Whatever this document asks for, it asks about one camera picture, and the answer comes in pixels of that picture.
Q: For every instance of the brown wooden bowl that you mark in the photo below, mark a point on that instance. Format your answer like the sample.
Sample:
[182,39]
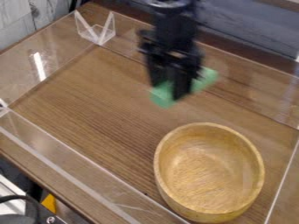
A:
[210,172]

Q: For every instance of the clear acrylic enclosure wall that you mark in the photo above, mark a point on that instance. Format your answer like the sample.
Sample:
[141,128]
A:
[81,128]

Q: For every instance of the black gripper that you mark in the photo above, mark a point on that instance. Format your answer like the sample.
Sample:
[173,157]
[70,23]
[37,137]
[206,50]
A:
[170,51]

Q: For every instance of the clear acrylic corner bracket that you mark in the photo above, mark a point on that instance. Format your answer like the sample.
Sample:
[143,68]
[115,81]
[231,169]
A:
[98,34]

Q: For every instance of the yellow warning sticker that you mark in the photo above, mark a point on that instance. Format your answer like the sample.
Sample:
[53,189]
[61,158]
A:
[50,203]

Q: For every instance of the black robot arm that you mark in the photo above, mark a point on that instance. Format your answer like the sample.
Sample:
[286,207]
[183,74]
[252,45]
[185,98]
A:
[171,6]

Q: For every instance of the green rectangular block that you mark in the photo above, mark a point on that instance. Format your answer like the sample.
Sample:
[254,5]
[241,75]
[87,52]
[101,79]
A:
[162,93]

